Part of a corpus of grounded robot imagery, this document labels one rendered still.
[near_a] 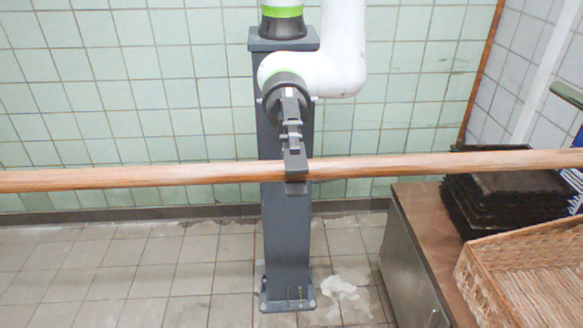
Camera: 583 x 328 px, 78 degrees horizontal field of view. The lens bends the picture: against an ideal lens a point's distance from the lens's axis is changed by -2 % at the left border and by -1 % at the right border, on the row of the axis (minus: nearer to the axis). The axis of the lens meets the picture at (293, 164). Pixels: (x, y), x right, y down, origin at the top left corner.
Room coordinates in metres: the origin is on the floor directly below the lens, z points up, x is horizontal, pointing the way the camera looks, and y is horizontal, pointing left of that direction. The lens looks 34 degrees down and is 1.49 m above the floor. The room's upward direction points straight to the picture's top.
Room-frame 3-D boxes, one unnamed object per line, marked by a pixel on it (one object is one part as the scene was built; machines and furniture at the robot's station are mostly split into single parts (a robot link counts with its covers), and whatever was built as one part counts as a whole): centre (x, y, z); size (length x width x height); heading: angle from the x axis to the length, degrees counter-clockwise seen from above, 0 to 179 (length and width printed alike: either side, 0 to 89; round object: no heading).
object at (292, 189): (0.42, 0.00, 1.18); 0.07 x 0.03 x 0.01; 4
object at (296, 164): (0.42, 0.00, 1.21); 0.07 x 0.03 x 0.01; 4
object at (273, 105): (0.57, 0.01, 1.20); 0.09 x 0.07 x 0.08; 4
